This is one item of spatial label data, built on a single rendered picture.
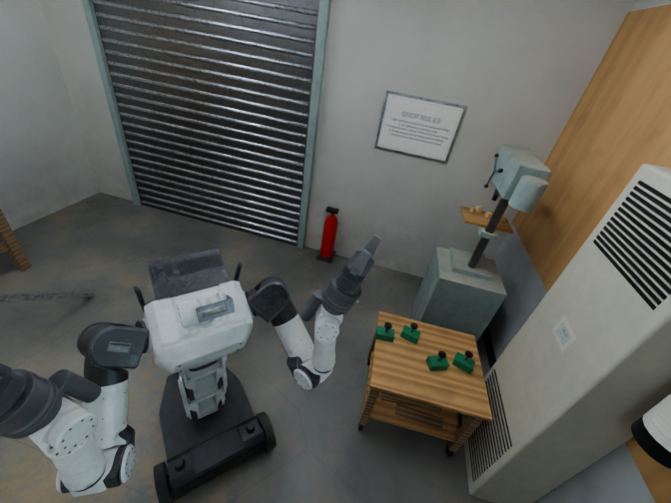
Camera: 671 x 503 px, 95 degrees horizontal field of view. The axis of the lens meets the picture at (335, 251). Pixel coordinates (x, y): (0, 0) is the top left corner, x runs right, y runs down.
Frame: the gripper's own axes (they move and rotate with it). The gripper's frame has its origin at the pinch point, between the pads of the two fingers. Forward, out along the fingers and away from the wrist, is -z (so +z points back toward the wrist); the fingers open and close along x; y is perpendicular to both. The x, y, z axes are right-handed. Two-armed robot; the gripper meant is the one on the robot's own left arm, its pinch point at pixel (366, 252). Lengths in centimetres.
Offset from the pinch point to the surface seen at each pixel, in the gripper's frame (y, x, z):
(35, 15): 367, -150, 58
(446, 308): -70, -151, 79
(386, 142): 44, -215, 7
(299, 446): -27, -42, 154
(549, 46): -22, -218, -100
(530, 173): -49, -138, -29
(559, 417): -99, -48, 39
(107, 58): 304, -168, 62
